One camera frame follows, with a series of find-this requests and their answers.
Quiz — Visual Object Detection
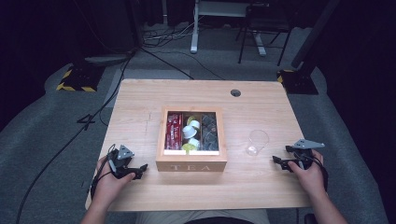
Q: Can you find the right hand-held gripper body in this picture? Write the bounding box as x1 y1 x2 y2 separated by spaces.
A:
285 138 326 171

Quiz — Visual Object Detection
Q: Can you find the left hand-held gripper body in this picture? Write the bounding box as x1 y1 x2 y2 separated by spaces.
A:
106 144 142 180

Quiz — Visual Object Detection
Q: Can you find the wooden tea box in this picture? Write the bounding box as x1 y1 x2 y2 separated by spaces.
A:
155 105 229 173

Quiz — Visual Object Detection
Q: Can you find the person's right hand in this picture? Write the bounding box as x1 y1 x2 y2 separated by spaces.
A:
287 149 327 199

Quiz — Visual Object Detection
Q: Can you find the person's left hand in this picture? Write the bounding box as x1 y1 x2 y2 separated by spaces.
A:
92 155 136 204

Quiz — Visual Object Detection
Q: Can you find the clear glass cup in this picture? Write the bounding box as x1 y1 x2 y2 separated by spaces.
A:
245 129 271 157

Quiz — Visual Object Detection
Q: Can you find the stack of red packets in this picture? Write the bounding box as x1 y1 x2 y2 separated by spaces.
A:
164 112 183 151

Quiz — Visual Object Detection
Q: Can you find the striped black stand base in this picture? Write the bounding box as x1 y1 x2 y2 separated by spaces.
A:
276 68 319 95
55 63 106 93

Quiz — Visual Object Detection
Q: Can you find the pile of dark tea bags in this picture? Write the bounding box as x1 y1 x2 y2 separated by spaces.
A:
200 113 219 152

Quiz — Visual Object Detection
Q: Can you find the black slanted stand pole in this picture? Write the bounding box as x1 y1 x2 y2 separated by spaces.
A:
290 0 342 70

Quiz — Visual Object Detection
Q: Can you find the black chair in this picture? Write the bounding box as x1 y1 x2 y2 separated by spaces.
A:
234 2 294 67

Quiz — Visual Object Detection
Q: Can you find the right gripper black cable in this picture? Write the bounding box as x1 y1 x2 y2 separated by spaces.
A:
306 152 330 192

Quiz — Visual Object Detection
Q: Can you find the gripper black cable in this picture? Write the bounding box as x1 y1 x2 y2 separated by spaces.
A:
90 143 117 200
306 152 330 192

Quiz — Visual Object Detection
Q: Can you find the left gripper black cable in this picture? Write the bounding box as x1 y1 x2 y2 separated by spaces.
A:
90 143 117 200

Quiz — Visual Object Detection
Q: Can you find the long black floor cable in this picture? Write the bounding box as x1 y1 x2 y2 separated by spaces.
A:
14 49 138 224

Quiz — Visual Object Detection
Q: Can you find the thin black floor cable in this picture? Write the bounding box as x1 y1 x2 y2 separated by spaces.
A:
138 46 226 81

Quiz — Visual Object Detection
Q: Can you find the bundle of floor cables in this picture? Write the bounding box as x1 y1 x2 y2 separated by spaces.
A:
141 18 200 49

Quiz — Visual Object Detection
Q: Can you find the white desk frame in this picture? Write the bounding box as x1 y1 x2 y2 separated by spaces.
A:
190 0 268 57

